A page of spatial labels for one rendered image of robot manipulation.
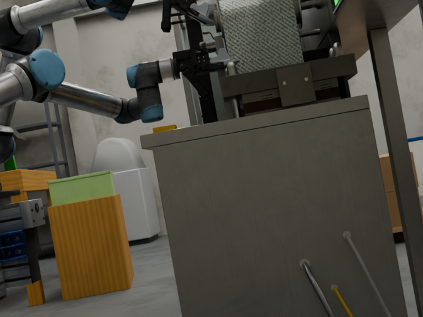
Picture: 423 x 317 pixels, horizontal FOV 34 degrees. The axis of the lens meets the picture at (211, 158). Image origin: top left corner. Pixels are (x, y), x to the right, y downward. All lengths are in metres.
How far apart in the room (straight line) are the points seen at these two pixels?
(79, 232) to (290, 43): 3.31
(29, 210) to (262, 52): 0.92
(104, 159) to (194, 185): 6.96
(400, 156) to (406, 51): 7.39
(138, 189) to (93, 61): 2.08
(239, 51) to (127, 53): 7.52
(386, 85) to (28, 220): 1.28
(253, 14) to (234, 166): 0.56
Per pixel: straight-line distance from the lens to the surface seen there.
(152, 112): 2.22
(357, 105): 2.00
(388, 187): 5.20
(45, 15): 2.32
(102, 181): 5.28
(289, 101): 2.02
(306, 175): 1.98
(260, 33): 2.27
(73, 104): 2.23
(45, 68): 2.01
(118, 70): 9.74
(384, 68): 2.43
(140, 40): 9.74
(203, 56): 2.23
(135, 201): 8.78
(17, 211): 2.35
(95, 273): 5.29
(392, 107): 2.42
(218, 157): 1.97
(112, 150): 8.88
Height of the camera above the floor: 0.77
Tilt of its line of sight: 1 degrees up
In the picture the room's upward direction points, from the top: 10 degrees counter-clockwise
